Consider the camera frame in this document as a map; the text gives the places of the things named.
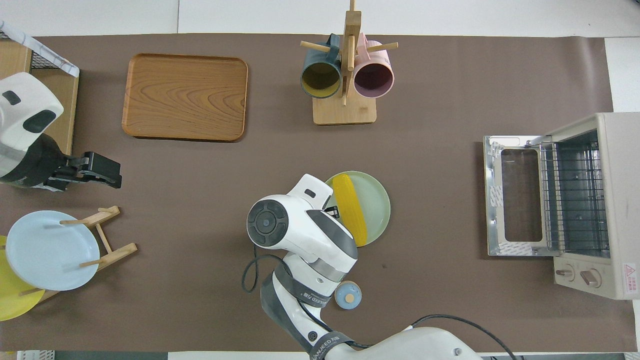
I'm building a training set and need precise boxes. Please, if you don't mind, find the light blue plate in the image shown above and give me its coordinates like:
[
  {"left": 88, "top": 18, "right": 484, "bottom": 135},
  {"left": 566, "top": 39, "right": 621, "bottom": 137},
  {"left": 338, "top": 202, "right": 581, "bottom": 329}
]
[{"left": 5, "top": 210, "right": 101, "bottom": 292}]

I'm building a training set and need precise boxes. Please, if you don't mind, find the yellow plate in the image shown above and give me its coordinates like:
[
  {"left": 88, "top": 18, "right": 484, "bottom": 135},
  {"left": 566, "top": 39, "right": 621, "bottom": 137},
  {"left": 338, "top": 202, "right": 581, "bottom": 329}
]
[{"left": 0, "top": 235, "right": 46, "bottom": 322}]

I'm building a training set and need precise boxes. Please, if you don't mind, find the brown table mat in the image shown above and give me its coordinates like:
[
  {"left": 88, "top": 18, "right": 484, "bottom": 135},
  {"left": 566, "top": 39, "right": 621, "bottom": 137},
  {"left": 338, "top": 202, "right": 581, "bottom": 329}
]
[{"left": 0, "top": 33, "right": 640, "bottom": 354}]

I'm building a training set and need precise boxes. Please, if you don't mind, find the pink mug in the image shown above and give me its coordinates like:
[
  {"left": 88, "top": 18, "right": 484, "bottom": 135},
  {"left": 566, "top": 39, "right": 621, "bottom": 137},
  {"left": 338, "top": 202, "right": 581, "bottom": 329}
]
[{"left": 353, "top": 33, "right": 396, "bottom": 99}]

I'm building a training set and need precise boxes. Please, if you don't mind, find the white marble pattern board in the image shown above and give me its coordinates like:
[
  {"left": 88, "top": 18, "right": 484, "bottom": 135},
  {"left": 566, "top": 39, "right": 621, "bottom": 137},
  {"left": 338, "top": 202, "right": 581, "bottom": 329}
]
[{"left": 0, "top": 20, "right": 81, "bottom": 79}]

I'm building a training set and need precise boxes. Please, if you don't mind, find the wooden mug tree stand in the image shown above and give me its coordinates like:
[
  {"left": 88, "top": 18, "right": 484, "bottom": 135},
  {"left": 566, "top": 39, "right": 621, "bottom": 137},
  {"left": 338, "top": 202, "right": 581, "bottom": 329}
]
[{"left": 300, "top": 0, "right": 399, "bottom": 126}]

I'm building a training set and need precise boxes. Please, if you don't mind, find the black wire mesh basket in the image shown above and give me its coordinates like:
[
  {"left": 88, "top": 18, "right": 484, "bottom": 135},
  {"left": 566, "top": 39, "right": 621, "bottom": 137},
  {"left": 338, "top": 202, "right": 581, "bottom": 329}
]
[{"left": 0, "top": 30, "right": 65, "bottom": 71}]

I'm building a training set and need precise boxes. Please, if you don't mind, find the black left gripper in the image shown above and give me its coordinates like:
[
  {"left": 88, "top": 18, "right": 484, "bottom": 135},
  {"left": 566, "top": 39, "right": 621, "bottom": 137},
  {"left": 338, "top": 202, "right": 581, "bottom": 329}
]
[{"left": 0, "top": 133, "right": 123, "bottom": 192}]

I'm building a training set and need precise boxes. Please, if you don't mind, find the dark teal mug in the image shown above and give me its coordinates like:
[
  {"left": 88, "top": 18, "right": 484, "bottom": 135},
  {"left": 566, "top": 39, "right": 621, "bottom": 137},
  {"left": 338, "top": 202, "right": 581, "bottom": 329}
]
[{"left": 300, "top": 34, "right": 343, "bottom": 100}]

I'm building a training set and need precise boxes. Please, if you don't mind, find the yellow corn cob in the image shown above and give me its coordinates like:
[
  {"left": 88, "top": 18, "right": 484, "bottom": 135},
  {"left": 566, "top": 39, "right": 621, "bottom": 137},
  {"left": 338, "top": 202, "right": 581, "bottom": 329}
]
[{"left": 332, "top": 173, "right": 369, "bottom": 241}]

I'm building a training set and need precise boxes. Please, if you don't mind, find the wooden plate rack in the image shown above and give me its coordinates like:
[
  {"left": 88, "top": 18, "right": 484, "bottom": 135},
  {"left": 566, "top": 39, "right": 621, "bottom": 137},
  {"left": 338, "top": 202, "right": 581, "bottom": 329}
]
[{"left": 19, "top": 205, "right": 139, "bottom": 304}]

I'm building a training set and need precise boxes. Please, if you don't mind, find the wooden side cabinet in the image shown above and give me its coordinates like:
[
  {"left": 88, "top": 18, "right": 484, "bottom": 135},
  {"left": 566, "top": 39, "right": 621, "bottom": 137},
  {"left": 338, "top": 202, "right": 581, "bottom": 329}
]
[{"left": 0, "top": 39, "right": 80, "bottom": 156}]

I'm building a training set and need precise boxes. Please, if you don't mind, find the beige toaster oven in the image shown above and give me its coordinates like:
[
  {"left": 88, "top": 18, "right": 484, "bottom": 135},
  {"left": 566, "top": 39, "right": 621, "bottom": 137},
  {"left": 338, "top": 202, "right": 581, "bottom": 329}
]
[{"left": 483, "top": 112, "right": 640, "bottom": 301}]

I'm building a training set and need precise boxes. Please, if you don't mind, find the pale green plate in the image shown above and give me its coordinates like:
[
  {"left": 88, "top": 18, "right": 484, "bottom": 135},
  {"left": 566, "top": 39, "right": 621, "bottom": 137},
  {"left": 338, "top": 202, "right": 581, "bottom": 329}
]
[{"left": 323, "top": 171, "right": 392, "bottom": 248}]

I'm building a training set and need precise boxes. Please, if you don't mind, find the brown wooden tray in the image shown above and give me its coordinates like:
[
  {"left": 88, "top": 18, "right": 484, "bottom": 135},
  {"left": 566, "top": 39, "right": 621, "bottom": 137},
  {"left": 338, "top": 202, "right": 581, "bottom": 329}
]
[{"left": 121, "top": 53, "right": 249, "bottom": 142}]

